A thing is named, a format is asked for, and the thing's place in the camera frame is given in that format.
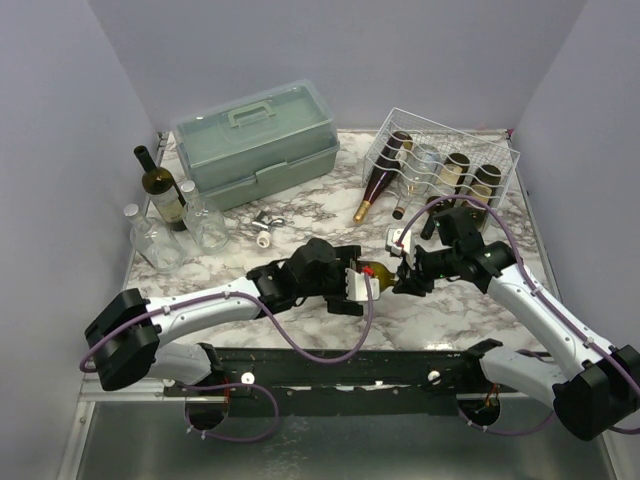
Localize green plastic toolbox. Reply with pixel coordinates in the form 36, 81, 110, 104
171, 80, 340, 210

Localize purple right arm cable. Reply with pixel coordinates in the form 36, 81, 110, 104
394, 195, 640, 437

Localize clear bottle white cap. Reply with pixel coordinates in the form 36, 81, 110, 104
180, 180, 230, 254

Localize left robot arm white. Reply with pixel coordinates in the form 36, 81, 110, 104
80, 238, 380, 395

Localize white wire wine rack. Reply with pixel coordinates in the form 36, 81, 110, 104
362, 108, 520, 209

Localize clear bottle black gold cap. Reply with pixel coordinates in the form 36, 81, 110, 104
392, 143, 441, 220

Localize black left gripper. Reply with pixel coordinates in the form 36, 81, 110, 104
296, 248, 364, 315

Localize red wine bottle gold cap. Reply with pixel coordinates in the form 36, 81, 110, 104
353, 130, 413, 224

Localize green bottle cream label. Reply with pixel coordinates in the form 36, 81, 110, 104
420, 152, 470, 240

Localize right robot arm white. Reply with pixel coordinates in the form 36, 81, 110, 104
386, 208, 639, 441

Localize clear bottle silver cap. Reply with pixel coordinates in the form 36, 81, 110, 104
123, 204, 185, 273

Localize green bottle silver neck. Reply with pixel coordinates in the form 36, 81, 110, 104
468, 164, 501, 230

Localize green wine bottle white label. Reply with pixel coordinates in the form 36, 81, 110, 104
133, 145, 187, 231

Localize silver metal stopper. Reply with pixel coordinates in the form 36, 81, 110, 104
251, 211, 286, 232

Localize dark bottle tan label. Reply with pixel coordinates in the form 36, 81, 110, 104
361, 261, 396, 292

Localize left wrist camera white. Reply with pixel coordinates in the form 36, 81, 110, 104
345, 266, 380, 303

